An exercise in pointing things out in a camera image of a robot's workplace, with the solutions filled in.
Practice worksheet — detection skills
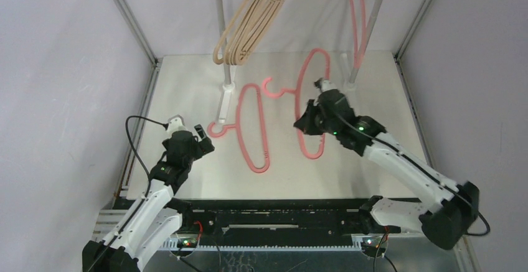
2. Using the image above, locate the left black cable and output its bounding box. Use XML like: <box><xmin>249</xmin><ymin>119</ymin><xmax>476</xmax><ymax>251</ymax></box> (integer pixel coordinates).
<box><xmin>124</xmin><ymin>116</ymin><xmax>170</xmax><ymax>189</ymax></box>

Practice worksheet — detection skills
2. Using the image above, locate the left aluminium frame post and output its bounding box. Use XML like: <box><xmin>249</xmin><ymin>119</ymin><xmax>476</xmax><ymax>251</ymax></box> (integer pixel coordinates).
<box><xmin>113</xmin><ymin>0</ymin><xmax>158</xmax><ymax>67</ymax></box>

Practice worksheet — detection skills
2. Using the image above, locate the left grey rack pole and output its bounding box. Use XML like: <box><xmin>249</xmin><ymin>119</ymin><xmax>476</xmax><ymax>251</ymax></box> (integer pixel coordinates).
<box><xmin>215</xmin><ymin>0</ymin><xmax>233</xmax><ymax>90</ymax></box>

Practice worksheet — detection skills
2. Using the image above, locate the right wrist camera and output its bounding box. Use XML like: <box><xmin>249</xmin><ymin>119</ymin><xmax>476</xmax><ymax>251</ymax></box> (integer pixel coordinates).
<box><xmin>314</xmin><ymin>78</ymin><xmax>337</xmax><ymax>94</ymax></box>

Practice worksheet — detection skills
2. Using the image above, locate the grey rack pole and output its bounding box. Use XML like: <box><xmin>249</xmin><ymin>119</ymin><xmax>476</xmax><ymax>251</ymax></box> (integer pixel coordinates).
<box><xmin>347</xmin><ymin>0</ymin><xmax>383</xmax><ymax>83</ymax></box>
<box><xmin>215</xmin><ymin>0</ymin><xmax>233</xmax><ymax>90</ymax></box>

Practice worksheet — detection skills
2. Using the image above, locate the right aluminium frame post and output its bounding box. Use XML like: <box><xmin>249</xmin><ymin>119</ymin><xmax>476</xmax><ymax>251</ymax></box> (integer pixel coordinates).
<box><xmin>394</xmin><ymin>0</ymin><xmax>434</xmax><ymax>63</ymax></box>

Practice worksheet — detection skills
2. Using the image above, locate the right grey rack pole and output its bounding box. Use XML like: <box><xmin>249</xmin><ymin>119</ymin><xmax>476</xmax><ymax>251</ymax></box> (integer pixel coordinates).
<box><xmin>347</xmin><ymin>0</ymin><xmax>383</xmax><ymax>83</ymax></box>

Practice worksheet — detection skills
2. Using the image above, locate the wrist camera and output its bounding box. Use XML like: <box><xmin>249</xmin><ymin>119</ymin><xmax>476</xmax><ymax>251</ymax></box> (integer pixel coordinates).
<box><xmin>166</xmin><ymin>115</ymin><xmax>188</xmax><ymax>136</ymax></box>
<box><xmin>314</xmin><ymin>78</ymin><xmax>337</xmax><ymax>94</ymax></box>

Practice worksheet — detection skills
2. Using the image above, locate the right circuit board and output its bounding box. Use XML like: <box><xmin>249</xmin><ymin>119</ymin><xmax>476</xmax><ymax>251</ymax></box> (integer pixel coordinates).
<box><xmin>361</xmin><ymin>228</ymin><xmax>390</xmax><ymax>259</ymax></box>

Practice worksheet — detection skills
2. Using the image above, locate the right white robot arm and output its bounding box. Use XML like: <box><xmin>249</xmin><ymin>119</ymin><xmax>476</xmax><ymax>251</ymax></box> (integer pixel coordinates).
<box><xmin>293</xmin><ymin>89</ymin><xmax>480</xmax><ymax>250</ymax></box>

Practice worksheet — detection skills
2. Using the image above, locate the aluminium frame post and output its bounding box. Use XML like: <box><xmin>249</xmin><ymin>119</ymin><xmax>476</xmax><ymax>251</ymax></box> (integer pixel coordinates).
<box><xmin>113</xmin><ymin>0</ymin><xmax>158</xmax><ymax>67</ymax></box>
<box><xmin>394</xmin><ymin>0</ymin><xmax>434</xmax><ymax>63</ymax></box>

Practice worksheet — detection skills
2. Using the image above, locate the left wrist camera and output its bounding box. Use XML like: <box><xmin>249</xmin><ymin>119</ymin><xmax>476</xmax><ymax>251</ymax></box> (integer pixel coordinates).
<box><xmin>166</xmin><ymin>115</ymin><xmax>188</xmax><ymax>136</ymax></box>

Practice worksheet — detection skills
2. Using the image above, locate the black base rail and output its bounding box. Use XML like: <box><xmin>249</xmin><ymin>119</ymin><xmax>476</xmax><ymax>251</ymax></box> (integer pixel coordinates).
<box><xmin>140</xmin><ymin>198</ymin><xmax>401</xmax><ymax>248</ymax></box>

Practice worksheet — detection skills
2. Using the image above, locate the circuit board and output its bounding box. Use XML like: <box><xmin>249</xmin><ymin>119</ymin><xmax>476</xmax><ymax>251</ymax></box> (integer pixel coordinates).
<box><xmin>169</xmin><ymin>221</ymin><xmax>204</xmax><ymax>257</ymax></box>
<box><xmin>361</xmin><ymin>228</ymin><xmax>390</xmax><ymax>259</ymax></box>

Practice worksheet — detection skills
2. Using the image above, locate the left circuit board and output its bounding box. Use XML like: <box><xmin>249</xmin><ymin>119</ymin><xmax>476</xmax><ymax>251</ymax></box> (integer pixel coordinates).
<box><xmin>169</xmin><ymin>221</ymin><xmax>204</xmax><ymax>257</ymax></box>

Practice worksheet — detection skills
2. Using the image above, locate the pink hanger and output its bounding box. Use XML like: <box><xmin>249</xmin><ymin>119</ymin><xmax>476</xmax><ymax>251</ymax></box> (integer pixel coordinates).
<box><xmin>349</xmin><ymin>0</ymin><xmax>367</xmax><ymax>69</ymax></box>
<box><xmin>206</xmin><ymin>83</ymin><xmax>271</xmax><ymax>174</ymax></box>
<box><xmin>261</xmin><ymin>48</ymin><xmax>331</xmax><ymax>160</ymax></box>

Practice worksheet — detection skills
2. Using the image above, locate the right white rack foot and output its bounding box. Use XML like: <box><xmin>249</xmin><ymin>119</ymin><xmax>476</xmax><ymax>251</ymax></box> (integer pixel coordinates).
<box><xmin>339</xmin><ymin>53</ymin><xmax>359</xmax><ymax>93</ymax></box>

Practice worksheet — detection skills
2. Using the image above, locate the black cable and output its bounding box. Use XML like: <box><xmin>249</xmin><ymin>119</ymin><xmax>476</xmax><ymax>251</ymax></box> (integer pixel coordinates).
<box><xmin>124</xmin><ymin>116</ymin><xmax>170</xmax><ymax>189</ymax></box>
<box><xmin>315</xmin><ymin>78</ymin><xmax>492</xmax><ymax>237</ymax></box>

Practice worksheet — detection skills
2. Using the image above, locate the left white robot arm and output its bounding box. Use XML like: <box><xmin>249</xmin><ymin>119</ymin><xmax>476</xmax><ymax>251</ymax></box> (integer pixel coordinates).
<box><xmin>82</xmin><ymin>116</ymin><xmax>215</xmax><ymax>271</ymax></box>

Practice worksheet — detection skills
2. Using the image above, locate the beige hanger table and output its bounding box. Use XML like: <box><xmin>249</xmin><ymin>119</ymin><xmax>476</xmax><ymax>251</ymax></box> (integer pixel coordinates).
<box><xmin>230</xmin><ymin>0</ymin><xmax>288</xmax><ymax>67</ymax></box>

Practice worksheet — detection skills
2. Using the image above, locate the right black cable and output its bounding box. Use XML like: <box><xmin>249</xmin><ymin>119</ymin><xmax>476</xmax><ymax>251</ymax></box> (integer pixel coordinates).
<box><xmin>315</xmin><ymin>78</ymin><xmax>492</xmax><ymax>237</ymax></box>

